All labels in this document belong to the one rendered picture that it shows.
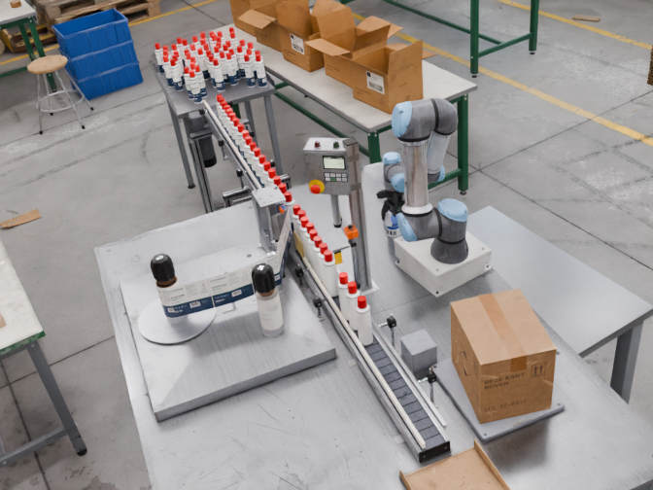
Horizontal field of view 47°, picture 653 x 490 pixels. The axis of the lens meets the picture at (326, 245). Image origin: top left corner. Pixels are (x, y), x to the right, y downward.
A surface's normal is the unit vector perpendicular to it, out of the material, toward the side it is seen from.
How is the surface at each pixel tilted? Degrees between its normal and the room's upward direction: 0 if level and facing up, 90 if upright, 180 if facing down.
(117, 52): 90
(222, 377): 0
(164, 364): 0
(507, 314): 0
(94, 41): 90
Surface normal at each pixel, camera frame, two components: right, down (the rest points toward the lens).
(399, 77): 0.61, 0.43
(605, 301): -0.11, -0.80
